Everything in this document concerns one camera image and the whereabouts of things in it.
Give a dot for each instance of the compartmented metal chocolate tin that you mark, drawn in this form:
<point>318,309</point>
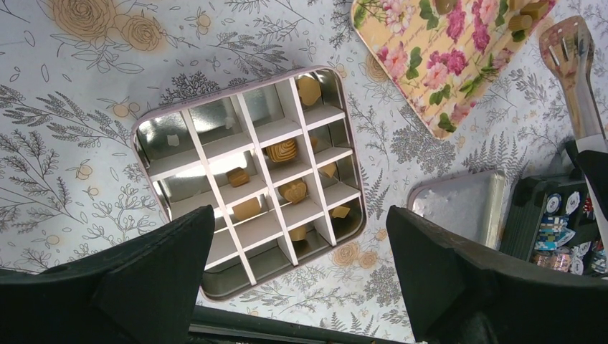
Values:
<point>274,159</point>

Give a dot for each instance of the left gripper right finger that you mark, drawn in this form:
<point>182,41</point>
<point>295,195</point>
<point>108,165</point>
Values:
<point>458,291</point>

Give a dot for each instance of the silver tin lid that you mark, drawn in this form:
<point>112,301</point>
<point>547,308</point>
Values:
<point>469,206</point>

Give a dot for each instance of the floral rectangular tray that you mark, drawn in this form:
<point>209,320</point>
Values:
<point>443,55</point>

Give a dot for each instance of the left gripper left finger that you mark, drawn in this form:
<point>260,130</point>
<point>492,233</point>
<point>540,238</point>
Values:
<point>141,291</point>

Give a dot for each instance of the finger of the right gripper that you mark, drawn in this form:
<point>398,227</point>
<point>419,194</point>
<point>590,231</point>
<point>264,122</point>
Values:
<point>593,166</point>

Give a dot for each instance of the silver metal tongs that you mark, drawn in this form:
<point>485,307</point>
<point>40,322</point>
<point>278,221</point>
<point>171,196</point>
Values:
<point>567,51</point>

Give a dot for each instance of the floral table mat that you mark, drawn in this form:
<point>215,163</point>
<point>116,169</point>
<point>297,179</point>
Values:
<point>69,187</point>

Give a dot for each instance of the black poker chip case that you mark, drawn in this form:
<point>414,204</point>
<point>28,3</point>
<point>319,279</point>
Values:
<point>551,223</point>

